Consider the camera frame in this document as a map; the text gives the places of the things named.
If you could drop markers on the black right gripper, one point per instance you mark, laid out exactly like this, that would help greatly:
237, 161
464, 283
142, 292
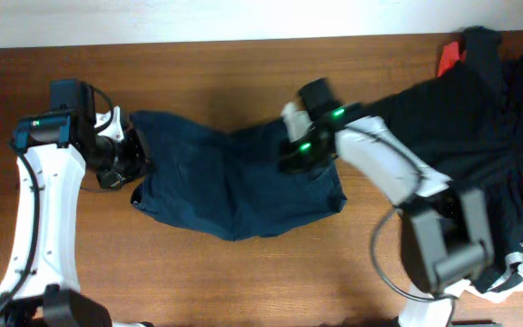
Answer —
295, 158

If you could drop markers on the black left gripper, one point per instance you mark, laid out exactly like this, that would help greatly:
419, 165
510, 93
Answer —
142, 164

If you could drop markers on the navy blue shorts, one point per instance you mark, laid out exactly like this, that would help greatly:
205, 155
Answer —
228, 185

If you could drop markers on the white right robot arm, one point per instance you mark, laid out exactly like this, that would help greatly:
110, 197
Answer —
445, 241

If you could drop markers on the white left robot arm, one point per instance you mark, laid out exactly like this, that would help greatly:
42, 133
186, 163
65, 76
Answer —
54, 150

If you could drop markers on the red cloth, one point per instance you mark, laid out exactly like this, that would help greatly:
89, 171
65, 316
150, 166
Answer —
450, 55

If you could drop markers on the dark green garment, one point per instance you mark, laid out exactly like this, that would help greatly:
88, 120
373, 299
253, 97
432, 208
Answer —
463, 125

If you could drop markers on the white grey garment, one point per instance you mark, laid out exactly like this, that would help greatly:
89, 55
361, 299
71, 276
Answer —
511, 281

